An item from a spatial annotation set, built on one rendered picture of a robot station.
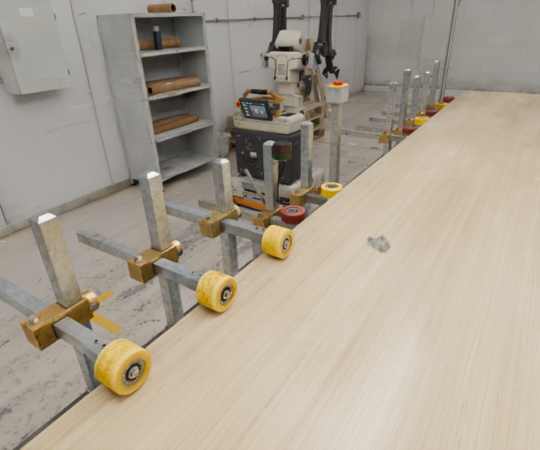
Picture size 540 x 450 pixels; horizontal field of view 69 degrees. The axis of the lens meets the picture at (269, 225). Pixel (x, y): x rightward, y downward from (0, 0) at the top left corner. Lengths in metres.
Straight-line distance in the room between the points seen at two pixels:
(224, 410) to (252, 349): 0.14
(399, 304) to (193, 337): 0.45
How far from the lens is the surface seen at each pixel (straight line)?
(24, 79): 3.47
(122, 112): 4.07
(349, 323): 0.86
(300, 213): 1.28
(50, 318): 0.89
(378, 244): 1.12
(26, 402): 2.20
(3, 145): 3.68
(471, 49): 8.85
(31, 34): 3.52
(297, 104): 3.42
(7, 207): 3.77
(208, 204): 1.52
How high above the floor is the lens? 1.46
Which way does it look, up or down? 27 degrees down
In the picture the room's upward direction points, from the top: 2 degrees counter-clockwise
